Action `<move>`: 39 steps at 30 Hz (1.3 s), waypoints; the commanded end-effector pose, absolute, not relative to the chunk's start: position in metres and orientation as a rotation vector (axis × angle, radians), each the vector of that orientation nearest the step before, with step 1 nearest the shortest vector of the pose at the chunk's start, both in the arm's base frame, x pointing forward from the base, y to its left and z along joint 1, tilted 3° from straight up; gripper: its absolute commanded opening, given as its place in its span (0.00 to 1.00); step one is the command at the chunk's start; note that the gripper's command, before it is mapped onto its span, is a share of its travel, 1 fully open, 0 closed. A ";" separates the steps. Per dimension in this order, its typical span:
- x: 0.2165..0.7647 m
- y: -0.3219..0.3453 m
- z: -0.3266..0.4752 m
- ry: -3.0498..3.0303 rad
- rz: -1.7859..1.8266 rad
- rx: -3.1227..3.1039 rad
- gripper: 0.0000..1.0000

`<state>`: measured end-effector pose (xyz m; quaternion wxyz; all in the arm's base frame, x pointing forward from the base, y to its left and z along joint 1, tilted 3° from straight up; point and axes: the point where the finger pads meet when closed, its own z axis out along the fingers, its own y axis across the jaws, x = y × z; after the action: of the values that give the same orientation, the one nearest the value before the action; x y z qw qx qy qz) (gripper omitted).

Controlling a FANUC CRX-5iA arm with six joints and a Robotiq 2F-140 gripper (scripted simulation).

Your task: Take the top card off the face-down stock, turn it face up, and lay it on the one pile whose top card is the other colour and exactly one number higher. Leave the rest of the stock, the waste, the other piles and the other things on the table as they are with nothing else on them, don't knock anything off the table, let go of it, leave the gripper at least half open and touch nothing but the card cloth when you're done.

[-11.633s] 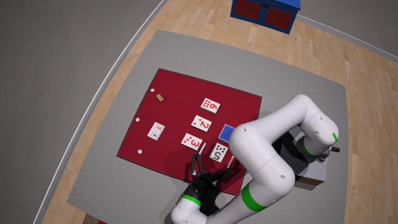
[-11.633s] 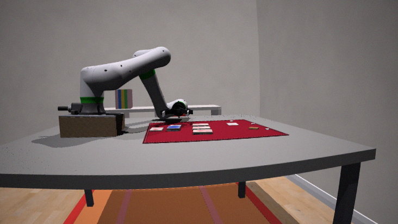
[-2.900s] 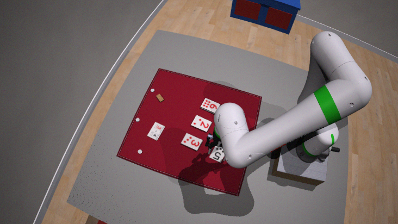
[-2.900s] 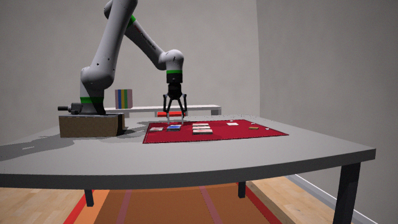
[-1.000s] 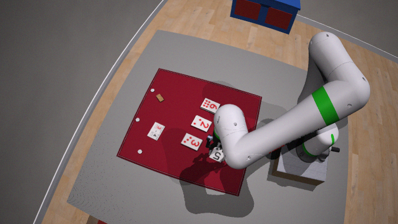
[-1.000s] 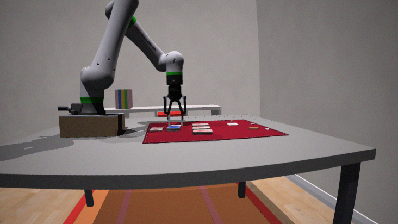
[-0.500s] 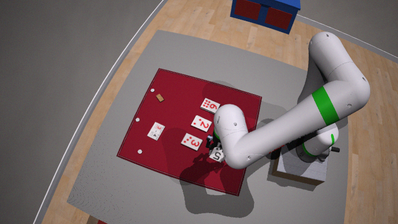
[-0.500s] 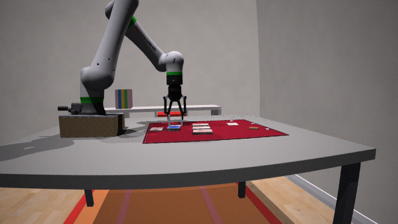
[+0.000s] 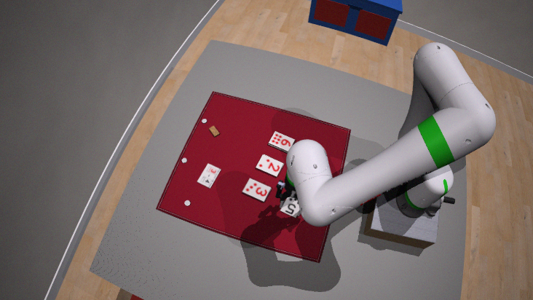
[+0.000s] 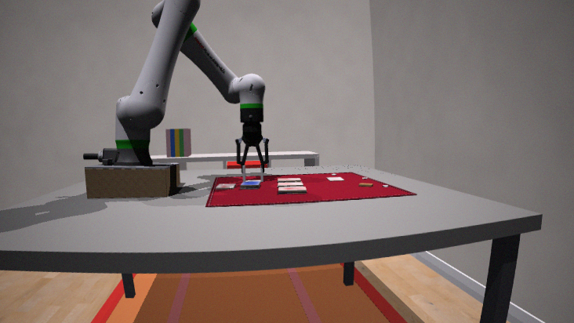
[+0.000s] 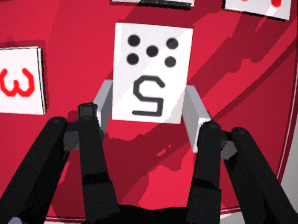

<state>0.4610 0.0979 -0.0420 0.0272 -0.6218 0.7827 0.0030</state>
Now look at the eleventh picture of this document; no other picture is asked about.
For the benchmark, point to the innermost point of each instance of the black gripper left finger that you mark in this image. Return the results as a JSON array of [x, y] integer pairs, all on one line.
[[29, 194]]

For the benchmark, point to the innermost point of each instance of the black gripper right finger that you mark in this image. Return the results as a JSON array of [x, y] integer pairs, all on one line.
[[261, 198]]

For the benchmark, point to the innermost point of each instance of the dark red card cloth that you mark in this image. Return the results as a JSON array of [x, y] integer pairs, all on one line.
[[293, 112], [241, 65]]

